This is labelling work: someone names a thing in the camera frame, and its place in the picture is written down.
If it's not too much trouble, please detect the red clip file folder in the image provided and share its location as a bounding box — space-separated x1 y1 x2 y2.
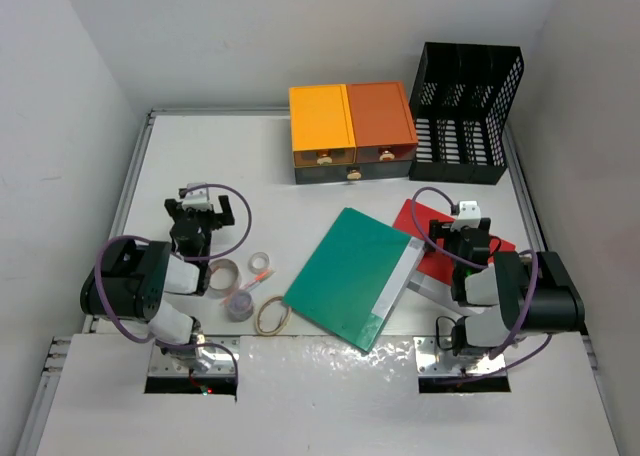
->
393 199 516 286

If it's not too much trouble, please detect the small clear tape roll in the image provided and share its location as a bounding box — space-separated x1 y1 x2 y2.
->
248 252 270 275

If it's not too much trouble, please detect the green clip file folder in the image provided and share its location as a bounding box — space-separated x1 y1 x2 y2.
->
283 208 425 353

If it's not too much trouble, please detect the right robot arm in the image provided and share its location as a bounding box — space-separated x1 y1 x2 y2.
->
429 218 585 358

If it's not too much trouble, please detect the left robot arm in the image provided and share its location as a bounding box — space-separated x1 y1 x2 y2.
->
80 190 235 373

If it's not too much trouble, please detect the large clear tape roll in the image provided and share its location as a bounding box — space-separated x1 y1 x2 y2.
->
209 258 241 297

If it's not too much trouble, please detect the orange pen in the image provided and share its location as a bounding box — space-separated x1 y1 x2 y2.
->
221 268 275 305

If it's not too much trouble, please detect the dark bottom drawer box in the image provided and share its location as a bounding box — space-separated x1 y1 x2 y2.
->
294 160 412 185

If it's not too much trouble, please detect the beige masking tape roll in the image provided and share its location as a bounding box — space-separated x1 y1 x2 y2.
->
254 295 292 337

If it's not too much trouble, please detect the orange drawer box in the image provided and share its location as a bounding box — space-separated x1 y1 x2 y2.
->
347 81 418 163

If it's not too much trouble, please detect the yellow drawer box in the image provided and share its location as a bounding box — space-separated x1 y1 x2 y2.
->
289 84 356 168

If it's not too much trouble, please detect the black mesh file organizer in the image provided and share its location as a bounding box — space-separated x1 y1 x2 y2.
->
409 42 524 185

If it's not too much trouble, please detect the white front cover board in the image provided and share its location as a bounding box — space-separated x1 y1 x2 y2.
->
39 334 617 455

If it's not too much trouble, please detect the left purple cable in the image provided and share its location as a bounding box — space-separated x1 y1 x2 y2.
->
93 183 252 392

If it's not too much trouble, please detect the purple cable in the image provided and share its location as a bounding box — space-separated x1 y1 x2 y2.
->
93 183 252 392
409 186 554 388

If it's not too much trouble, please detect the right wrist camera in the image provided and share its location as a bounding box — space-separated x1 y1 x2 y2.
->
451 200 482 225

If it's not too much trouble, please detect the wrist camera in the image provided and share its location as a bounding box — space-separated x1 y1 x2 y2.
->
451 200 482 225
181 183 211 211

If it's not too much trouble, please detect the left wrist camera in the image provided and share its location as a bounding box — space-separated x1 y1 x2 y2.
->
181 183 211 211

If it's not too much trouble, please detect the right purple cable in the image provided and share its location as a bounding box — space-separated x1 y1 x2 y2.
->
409 186 554 388

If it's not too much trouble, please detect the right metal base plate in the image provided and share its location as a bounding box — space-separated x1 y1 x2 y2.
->
413 336 506 378

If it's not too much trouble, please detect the metal base plate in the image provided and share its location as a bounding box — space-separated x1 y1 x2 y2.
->
413 336 506 378
147 336 240 378

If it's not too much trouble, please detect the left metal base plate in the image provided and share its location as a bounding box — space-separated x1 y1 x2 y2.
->
147 336 240 378

